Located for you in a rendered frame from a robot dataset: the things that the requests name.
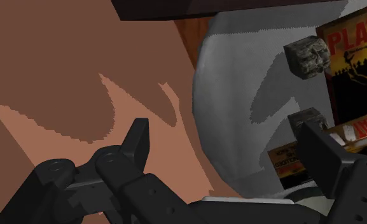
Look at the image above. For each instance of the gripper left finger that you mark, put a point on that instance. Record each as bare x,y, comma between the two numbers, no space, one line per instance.
130,186

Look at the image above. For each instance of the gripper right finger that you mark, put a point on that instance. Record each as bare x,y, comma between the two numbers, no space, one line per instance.
353,186

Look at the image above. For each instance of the grey stone cube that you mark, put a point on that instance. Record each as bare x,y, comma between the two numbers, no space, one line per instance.
308,57
308,117

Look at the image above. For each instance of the yellow and black film case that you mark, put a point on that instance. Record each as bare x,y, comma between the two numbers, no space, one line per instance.
361,131
353,77

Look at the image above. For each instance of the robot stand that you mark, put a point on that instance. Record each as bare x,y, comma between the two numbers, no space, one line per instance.
158,8

